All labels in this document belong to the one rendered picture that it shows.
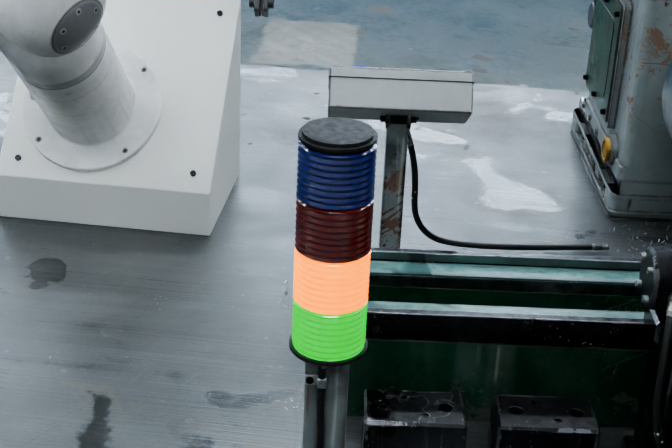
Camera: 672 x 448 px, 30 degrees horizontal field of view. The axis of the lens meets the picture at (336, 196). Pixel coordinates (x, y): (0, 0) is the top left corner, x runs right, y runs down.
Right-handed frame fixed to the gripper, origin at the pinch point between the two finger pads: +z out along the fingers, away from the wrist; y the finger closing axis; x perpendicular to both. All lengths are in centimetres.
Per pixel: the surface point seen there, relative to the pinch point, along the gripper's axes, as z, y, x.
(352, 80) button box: 10.5, 11.3, -3.5
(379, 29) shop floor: -90, 29, 356
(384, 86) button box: 11.0, 15.1, -3.5
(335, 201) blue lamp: 31, 9, -55
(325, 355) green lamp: 42, 9, -48
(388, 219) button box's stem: 25.6, 16.6, 6.7
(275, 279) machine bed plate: 33.4, 2.8, 10.8
